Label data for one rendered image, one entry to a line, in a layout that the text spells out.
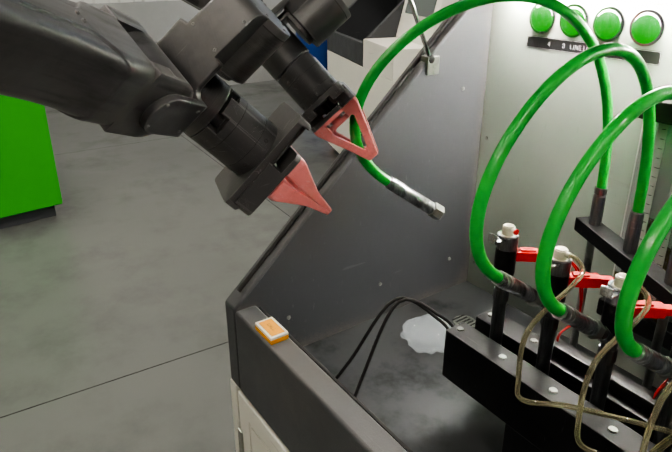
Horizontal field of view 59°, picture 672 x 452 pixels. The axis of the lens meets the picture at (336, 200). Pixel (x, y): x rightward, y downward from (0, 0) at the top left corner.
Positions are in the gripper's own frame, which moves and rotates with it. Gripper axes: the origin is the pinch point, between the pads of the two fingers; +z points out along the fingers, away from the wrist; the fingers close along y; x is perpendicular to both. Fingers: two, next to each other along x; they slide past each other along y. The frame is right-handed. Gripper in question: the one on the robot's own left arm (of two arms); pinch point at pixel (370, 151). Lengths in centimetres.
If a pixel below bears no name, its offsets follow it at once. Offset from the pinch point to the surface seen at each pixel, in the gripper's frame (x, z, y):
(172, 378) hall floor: 124, 20, 126
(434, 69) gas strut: -15.0, -1.5, 29.3
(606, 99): -28.0, 16.9, 8.7
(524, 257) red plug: -5.6, 24.0, 0.5
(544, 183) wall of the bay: -16.3, 26.6, 30.3
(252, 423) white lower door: 46, 21, 12
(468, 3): -21.0, -5.4, -0.2
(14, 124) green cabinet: 158, -131, 240
